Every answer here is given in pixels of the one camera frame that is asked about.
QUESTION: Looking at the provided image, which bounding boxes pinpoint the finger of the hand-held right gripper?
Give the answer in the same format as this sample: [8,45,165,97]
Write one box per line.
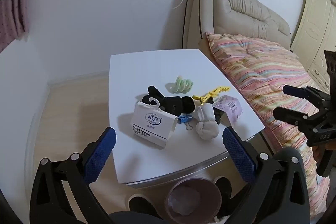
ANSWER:
[272,106,315,130]
[283,85,331,109]

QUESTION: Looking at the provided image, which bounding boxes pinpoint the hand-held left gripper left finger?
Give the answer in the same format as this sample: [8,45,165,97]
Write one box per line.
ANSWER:
[29,127,117,224]

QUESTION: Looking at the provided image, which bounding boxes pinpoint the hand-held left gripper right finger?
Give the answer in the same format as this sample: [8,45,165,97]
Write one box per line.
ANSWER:
[222,126,311,224]

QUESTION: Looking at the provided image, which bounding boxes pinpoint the white socks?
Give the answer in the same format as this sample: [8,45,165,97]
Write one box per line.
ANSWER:
[195,103,219,140]

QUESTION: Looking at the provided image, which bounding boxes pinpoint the purple tissue packet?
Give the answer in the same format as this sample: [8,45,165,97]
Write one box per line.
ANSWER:
[212,94,243,126]

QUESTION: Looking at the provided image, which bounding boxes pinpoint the white sock box with hook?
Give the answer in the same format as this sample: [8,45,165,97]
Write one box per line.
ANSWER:
[130,97,178,148]

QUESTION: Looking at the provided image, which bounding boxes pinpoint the blue binder clip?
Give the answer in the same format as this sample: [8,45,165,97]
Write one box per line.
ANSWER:
[177,114,196,131]

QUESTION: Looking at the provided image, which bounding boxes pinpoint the yellow toothed hair clip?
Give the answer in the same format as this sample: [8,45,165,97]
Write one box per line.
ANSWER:
[192,86,231,105]

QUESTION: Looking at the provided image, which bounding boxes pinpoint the black scrunchie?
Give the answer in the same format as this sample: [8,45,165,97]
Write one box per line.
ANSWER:
[181,96,196,114]

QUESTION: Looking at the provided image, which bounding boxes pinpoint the black sock with hanger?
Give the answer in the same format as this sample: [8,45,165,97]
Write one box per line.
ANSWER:
[142,85,168,109]

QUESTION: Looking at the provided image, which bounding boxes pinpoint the pink round waste bin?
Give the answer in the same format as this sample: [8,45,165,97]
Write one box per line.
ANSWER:
[165,177,222,223]

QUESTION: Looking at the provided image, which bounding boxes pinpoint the green spiral hair tie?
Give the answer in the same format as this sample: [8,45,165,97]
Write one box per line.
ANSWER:
[165,76,194,94]

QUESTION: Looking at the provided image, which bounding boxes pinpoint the person's right hand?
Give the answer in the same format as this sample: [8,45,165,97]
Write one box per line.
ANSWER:
[312,145,327,163]

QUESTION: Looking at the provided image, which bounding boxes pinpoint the person's right black shoe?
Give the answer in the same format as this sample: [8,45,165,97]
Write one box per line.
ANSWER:
[215,177,233,216]

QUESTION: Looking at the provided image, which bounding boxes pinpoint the person's black shoe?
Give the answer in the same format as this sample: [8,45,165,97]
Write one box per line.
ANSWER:
[215,177,233,216]
[129,194,156,214]

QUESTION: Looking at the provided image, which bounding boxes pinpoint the striped pink quilt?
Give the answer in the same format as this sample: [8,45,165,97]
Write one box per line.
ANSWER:
[205,32,331,214]

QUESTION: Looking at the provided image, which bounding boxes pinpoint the person's left black shoe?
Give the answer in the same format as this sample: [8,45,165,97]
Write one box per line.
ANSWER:
[129,194,156,214]

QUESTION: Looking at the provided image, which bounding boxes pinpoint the cream wardrobe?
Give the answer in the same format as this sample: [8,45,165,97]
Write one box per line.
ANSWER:
[290,0,336,93]

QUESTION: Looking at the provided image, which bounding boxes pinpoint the person's left leg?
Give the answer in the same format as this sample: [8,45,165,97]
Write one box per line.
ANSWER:
[108,211,168,224]

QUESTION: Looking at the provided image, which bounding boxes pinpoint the white low table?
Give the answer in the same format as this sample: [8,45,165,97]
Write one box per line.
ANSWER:
[109,49,265,189]

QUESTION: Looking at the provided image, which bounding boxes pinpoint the beige padded bed headboard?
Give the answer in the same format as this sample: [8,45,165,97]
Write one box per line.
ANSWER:
[181,0,291,50]

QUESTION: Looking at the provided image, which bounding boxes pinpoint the pink dotted curtain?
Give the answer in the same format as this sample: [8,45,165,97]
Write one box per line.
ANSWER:
[0,0,30,54]

